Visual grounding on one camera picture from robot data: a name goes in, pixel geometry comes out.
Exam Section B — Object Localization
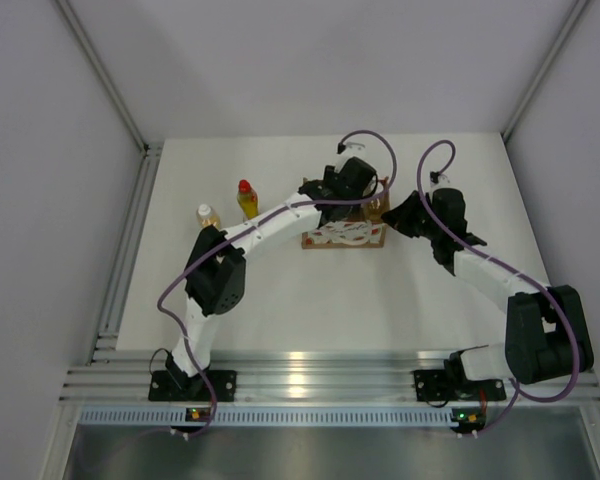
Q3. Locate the red cap yellow bottle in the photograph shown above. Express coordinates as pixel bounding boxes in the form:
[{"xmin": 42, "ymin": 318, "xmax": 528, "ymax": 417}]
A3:
[{"xmin": 236, "ymin": 179, "xmax": 259, "ymax": 221}]

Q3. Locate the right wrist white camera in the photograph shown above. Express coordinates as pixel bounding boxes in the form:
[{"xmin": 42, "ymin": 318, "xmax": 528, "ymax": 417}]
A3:
[{"xmin": 429, "ymin": 171, "xmax": 451, "ymax": 191}]

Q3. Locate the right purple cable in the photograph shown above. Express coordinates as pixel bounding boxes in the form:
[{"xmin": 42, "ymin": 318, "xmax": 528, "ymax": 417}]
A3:
[{"xmin": 416, "ymin": 139, "xmax": 581, "ymax": 435}]

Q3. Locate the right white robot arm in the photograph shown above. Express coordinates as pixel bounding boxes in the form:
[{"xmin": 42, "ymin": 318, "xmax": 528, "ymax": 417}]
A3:
[{"xmin": 382, "ymin": 187, "xmax": 594, "ymax": 397}]

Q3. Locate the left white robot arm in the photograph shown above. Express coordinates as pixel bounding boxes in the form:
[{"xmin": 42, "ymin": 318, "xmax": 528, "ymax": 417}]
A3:
[{"xmin": 165, "ymin": 156, "xmax": 378, "ymax": 400}]

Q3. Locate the burlap watermelon canvas bag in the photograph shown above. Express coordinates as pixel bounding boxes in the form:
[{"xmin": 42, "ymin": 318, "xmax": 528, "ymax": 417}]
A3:
[{"xmin": 301, "ymin": 177, "xmax": 390, "ymax": 250}]

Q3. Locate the purple cable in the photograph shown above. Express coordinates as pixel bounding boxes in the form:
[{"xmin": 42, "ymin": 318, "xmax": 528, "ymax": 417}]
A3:
[
  {"xmin": 416, "ymin": 139, "xmax": 581, "ymax": 435},
  {"xmin": 157, "ymin": 129, "xmax": 398, "ymax": 440}
]

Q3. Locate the white cap clear bottle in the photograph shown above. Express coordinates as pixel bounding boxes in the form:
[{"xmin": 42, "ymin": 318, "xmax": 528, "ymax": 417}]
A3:
[{"xmin": 363, "ymin": 198, "xmax": 385, "ymax": 222}]

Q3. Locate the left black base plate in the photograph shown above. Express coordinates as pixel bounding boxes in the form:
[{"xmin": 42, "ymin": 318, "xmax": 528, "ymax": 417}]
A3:
[{"xmin": 148, "ymin": 370, "xmax": 237, "ymax": 402}]

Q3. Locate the white cap amber bottle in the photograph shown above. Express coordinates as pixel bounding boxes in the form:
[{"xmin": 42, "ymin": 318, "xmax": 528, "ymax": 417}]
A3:
[{"xmin": 196, "ymin": 203, "xmax": 222, "ymax": 230}]

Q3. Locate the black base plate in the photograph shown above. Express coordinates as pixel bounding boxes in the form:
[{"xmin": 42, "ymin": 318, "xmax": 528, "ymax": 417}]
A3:
[
  {"xmin": 413, "ymin": 369, "xmax": 507, "ymax": 408},
  {"xmin": 148, "ymin": 370, "xmax": 237, "ymax": 402}
]

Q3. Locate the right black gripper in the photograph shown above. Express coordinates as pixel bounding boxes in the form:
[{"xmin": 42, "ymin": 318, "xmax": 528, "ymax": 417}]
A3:
[{"xmin": 382, "ymin": 191, "xmax": 442, "ymax": 241}]

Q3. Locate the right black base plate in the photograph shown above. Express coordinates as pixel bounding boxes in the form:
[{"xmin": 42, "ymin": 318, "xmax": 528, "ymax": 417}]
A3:
[{"xmin": 413, "ymin": 369, "xmax": 507, "ymax": 408}]

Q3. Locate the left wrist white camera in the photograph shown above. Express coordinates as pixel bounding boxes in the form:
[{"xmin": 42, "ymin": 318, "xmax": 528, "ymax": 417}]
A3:
[{"xmin": 336, "ymin": 141, "xmax": 366, "ymax": 155}]

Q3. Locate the wrist white camera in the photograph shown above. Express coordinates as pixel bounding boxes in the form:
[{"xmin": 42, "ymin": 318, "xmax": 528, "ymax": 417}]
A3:
[
  {"xmin": 336, "ymin": 141, "xmax": 366, "ymax": 155},
  {"xmin": 429, "ymin": 171, "xmax": 451, "ymax": 191}
]

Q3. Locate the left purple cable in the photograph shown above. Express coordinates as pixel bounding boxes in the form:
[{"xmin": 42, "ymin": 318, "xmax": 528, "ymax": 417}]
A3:
[{"xmin": 157, "ymin": 129, "xmax": 398, "ymax": 440}]

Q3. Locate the white slotted cable duct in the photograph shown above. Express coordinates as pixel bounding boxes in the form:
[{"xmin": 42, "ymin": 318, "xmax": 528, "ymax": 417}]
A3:
[{"xmin": 79, "ymin": 406, "xmax": 481, "ymax": 427}]

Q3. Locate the aluminium extrusion rail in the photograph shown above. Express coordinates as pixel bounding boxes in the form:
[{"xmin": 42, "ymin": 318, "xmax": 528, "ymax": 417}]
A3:
[{"xmin": 59, "ymin": 349, "xmax": 600, "ymax": 402}]

